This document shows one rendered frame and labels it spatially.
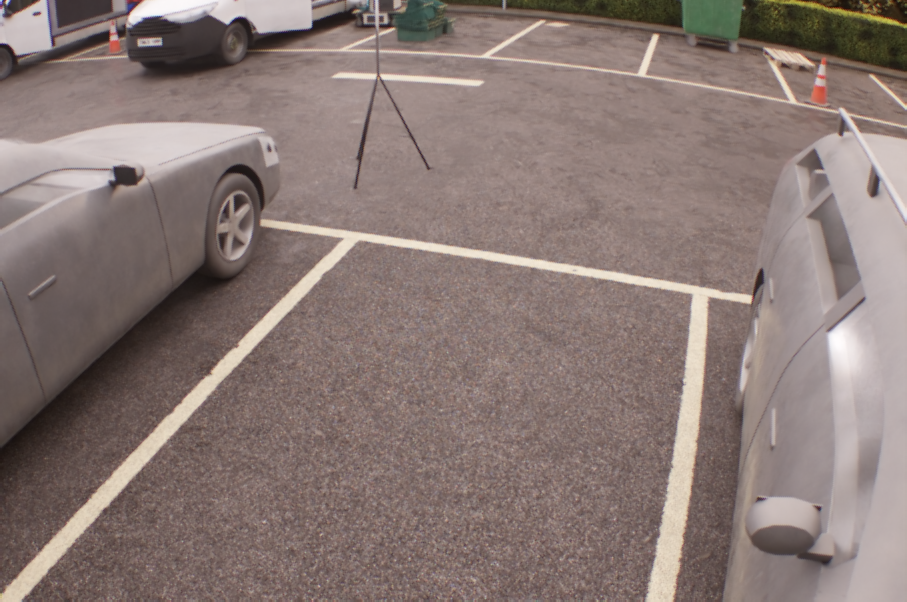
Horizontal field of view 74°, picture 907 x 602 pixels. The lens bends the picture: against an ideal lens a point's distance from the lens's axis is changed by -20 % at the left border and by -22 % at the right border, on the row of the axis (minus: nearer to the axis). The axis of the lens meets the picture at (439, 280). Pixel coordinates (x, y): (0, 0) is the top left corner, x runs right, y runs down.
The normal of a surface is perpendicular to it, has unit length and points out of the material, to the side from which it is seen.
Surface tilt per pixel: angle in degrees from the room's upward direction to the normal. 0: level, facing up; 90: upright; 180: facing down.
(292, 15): 93
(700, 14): 94
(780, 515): 20
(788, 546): 90
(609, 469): 0
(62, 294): 83
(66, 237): 71
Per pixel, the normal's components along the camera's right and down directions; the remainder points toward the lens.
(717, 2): -0.28, 0.52
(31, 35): 0.08, 0.48
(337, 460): 0.00, -0.88
